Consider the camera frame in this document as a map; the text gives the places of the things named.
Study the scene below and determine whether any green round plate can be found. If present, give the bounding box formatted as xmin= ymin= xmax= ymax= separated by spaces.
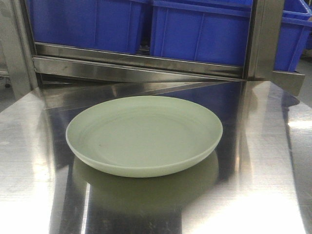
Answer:
xmin=66 ymin=96 xmax=223 ymax=178

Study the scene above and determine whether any stainless steel shelf rack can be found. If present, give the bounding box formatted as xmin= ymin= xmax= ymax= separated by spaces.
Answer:
xmin=0 ymin=0 xmax=306 ymax=101

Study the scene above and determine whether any blue plastic bin left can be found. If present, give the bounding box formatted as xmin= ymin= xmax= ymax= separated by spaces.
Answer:
xmin=26 ymin=0 xmax=149 ymax=54

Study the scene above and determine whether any blue plastic bin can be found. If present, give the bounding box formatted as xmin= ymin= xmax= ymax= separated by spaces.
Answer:
xmin=274 ymin=0 xmax=312 ymax=72
xmin=26 ymin=0 xmax=149 ymax=54
xmin=150 ymin=0 xmax=251 ymax=66

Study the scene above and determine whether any blue plastic bin middle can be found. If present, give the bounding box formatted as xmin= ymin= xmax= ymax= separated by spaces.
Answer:
xmin=150 ymin=0 xmax=251 ymax=66

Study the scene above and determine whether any blue plastic bin right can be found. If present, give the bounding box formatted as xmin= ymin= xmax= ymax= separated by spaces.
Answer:
xmin=274 ymin=0 xmax=312 ymax=72

